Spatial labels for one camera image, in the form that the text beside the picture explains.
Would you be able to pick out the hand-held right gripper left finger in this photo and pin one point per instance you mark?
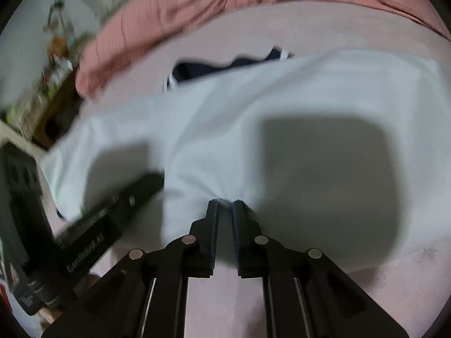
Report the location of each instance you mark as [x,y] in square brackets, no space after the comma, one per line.
[214,239]

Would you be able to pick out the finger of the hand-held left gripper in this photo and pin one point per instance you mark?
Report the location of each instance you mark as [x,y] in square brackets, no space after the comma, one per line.
[134,195]

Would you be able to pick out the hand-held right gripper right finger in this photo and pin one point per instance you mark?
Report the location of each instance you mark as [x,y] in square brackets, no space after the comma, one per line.
[236,239]

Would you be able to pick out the white and navy jacket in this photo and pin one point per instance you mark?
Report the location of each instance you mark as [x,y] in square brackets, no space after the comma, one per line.
[246,112]

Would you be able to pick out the person's left hand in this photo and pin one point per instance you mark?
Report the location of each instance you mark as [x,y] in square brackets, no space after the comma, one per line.
[92,280]

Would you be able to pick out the white cabinet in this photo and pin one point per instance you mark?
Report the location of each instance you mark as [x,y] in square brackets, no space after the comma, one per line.
[19,137]

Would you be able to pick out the dark wooden desk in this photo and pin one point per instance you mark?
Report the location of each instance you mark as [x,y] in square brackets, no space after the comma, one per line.
[60,112]

